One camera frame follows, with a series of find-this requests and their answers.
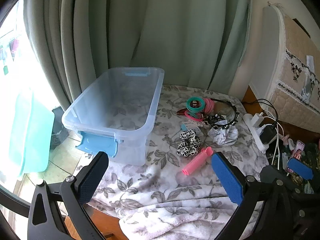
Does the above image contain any white charger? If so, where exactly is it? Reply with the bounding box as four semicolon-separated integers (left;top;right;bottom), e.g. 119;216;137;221
251;112;264;128

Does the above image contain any pink phone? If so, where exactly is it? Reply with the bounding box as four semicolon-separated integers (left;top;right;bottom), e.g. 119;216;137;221
287;140;305;174

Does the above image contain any black studded headband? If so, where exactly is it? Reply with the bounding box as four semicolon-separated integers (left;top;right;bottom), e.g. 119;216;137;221
200;98;238;130

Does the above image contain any black window frame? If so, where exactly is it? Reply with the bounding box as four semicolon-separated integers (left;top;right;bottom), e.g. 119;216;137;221
0;180;34;219

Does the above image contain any pink hair tie ring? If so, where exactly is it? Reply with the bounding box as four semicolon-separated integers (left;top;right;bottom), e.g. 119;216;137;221
184;111;200;121

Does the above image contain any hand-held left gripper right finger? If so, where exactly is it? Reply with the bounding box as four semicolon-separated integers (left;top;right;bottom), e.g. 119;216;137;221
211;152;300;240

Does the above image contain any crumpled white paper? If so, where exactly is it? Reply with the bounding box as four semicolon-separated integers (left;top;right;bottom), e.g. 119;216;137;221
209;126;238;147

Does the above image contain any dark cloth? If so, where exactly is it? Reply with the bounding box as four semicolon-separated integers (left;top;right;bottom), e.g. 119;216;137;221
50;106;70;150

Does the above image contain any brown tape roll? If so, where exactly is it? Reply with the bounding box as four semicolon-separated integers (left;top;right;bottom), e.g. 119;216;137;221
214;101;232;117

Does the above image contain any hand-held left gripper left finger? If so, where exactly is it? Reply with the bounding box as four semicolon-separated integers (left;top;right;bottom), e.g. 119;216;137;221
27;151;109;240

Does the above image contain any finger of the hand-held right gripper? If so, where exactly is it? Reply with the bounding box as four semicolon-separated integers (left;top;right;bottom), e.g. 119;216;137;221
287;159;320;195
259;166;288;180

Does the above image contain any hanging laundry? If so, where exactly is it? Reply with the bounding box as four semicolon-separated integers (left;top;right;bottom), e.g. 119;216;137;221
0;36;22;75

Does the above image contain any teal plastic tub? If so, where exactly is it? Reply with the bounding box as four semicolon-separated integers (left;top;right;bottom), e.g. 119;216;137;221
9;87;55;178

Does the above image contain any leopard print scrunchie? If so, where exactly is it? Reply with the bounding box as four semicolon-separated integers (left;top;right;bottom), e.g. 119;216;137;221
177;129;202;157

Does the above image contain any beige quilted lace mattress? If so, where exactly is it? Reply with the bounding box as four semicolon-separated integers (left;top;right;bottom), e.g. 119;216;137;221
262;1;320;130

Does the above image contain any teal hair tie stack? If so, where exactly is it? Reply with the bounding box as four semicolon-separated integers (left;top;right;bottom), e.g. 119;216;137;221
186;96;206;113

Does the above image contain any white power strip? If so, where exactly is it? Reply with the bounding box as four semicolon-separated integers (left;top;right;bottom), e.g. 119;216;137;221
243;113;270;153

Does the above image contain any green curtain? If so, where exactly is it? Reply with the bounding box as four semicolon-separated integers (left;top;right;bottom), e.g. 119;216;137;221
24;0;253;110

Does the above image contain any grey floral blanket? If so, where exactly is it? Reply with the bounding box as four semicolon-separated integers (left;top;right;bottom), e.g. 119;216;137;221
75;84;269;240

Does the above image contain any white cable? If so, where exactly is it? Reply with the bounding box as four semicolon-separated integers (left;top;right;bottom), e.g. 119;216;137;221
262;116;284;170

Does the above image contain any black charger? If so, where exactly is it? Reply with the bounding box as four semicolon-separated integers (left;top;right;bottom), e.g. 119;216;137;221
260;126;278;144

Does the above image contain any pink hair roller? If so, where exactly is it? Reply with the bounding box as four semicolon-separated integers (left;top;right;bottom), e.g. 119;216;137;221
182;147;214;176

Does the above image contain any clear plastic storage container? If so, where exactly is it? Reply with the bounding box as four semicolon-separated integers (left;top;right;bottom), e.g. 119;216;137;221
62;67;165;167

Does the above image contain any pink hair tie stack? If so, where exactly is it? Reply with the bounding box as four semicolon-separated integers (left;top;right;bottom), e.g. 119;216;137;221
203;98;215;114

